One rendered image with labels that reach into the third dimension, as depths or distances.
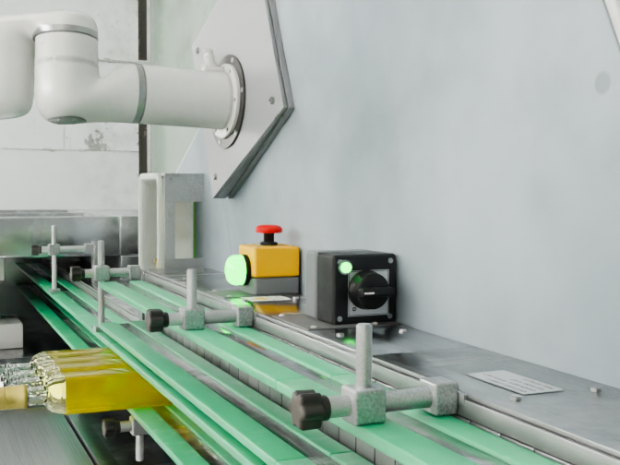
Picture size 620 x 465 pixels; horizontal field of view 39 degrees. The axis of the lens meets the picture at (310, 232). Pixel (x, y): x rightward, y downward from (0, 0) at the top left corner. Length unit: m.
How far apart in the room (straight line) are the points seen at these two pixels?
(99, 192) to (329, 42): 4.17
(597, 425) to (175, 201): 1.23
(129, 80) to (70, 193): 3.89
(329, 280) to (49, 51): 0.62
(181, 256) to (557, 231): 1.06
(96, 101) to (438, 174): 0.63
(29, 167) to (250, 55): 3.89
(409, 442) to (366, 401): 0.05
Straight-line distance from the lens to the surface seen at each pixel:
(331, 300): 1.00
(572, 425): 0.62
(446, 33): 0.96
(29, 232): 2.50
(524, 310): 0.84
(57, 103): 1.40
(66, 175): 5.29
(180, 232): 1.74
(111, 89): 1.41
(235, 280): 1.27
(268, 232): 1.28
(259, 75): 1.40
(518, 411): 0.65
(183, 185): 1.74
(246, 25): 1.47
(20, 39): 1.47
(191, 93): 1.45
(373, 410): 0.67
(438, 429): 0.67
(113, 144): 5.34
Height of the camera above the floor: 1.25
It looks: 24 degrees down
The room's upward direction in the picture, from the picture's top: 91 degrees counter-clockwise
